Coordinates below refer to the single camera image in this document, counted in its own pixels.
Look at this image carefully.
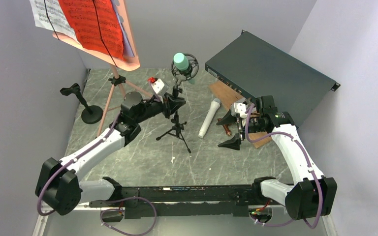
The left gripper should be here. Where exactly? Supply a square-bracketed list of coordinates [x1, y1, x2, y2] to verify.
[134, 91, 186, 124]

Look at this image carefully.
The black tripod mic stand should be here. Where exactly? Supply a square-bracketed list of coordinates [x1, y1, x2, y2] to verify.
[156, 76, 192, 154]

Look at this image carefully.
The white handheld microphone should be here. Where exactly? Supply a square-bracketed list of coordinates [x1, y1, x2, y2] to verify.
[198, 98, 221, 138]

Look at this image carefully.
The green condenser microphone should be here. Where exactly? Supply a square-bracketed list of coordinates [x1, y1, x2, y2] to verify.
[170, 52, 199, 86]

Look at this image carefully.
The black round-base mic stand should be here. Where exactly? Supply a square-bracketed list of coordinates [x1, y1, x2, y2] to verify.
[60, 83, 103, 124]

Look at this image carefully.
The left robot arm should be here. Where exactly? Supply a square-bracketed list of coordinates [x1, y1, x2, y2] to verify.
[35, 91, 186, 216]

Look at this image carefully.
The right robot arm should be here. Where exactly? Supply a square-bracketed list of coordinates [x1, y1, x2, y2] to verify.
[217, 95, 338, 229]

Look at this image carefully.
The copper pipe fitting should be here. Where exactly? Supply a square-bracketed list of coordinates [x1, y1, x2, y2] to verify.
[222, 123, 233, 136]

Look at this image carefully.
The wooden board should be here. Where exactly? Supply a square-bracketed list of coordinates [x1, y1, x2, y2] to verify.
[208, 80, 272, 148]

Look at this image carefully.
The pink music stand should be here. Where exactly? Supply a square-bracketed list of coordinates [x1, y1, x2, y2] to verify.
[53, 0, 151, 135]

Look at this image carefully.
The dark rack audio unit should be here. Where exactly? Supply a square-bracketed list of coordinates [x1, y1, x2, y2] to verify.
[205, 30, 340, 127]

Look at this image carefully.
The red sheet music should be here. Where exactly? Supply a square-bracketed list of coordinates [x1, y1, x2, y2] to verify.
[59, 0, 124, 60]

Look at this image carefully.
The white sheet music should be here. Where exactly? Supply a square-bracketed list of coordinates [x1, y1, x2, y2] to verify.
[30, 0, 77, 41]

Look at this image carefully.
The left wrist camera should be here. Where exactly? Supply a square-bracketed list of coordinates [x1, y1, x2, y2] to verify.
[147, 77, 169, 96]

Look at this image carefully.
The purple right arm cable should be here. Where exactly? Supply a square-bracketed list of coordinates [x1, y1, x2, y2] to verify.
[244, 103, 324, 230]

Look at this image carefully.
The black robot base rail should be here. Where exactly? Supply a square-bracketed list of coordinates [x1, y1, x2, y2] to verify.
[89, 184, 271, 219]

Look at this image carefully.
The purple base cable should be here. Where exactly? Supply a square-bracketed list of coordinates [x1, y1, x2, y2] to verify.
[99, 196, 158, 236]

